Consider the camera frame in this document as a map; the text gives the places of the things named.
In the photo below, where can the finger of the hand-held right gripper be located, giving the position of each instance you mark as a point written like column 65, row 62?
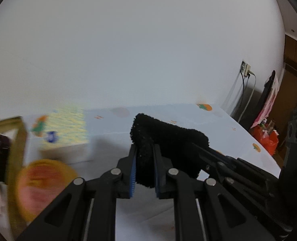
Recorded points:
column 223, row 158
column 251, row 200

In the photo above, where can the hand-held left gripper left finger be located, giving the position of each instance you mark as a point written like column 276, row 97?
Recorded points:
column 133, row 170

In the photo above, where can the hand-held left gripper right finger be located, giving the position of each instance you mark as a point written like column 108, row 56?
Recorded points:
column 156, row 170

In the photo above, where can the black fuzzy cloth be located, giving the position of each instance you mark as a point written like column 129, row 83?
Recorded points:
column 163, row 135

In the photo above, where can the gold metal tin box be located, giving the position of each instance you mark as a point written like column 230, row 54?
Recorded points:
column 21, row 135

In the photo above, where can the fruit print light tablecloth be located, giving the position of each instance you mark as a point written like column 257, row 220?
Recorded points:
column 213, row 130

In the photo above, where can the orange plastic bag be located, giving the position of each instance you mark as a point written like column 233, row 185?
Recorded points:
column 266, row 138

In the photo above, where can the clear bottle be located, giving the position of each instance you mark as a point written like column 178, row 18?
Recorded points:
column 272, row 126

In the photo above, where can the brown wooden door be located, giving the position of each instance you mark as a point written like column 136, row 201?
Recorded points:
column 294, row 80

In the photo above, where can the yellow patterned tissue box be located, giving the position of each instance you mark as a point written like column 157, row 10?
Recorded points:
column 65, row 128

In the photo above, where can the orange round lid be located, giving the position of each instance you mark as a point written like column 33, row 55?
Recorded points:
column 45, row 188

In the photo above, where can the cream wall socket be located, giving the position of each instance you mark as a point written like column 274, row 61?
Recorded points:
column 247, row 69

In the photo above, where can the grey wall socket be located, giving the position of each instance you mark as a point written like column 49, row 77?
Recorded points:
column 243, row 66

